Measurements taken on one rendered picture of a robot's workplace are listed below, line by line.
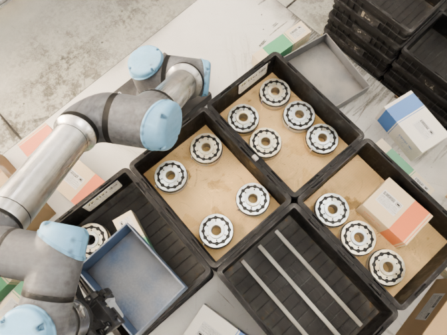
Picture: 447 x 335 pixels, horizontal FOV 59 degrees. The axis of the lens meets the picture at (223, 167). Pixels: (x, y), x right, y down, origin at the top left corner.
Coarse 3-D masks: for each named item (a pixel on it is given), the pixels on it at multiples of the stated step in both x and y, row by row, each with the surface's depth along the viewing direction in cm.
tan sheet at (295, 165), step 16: (256, 96) 134; (224, 112) 132; (272, 112) 132; (272, 128) 130; (288, 144) 128; (304, 144) 128; (272, 160) 127; (288, 160) 127; (304, 160) 127; (320, 160) 127; (288, 176) 125; (304, 176) 125
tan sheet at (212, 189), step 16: (208, 128) 131; (160, 160) 128; (176, 160) 128; (192, 160) 127; (224, 160) 127; (192, 176) 126; (208, 176) 126; (224, 176) 126; (240, 176) 126; (160, 192) 124; (192, 192) 124; (208, 192) 124; (224, 192) 124; (176, 208) 123; (192, 208) 123; (208, 208) 123; (224, 208) 122; (272, 208) 122; (192, 224) 121; (240, 224) 121; (256, 224) 121; (240, 240) 119
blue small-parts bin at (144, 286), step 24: (120, 240) 96; (144, 240) 94; (96, 264) 95; (120, 264) 95; (144, 264) 95; (96, 288) 89; (120, 288) 93; (144, 288) 93; (168, 288) 93; (144, 312) 91
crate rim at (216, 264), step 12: (204, 108) 122; (216, 120) 121; (228, 132) 119; (240, 144) 118; (144, 156) 118; (132, 168) 117; (264, 168) 116; (144, 180) 115; (288, 204) 112; (180, 228) 111; (192, 240) 111; (204, 252) 109; (228, 252) 108; (216, 264) 108
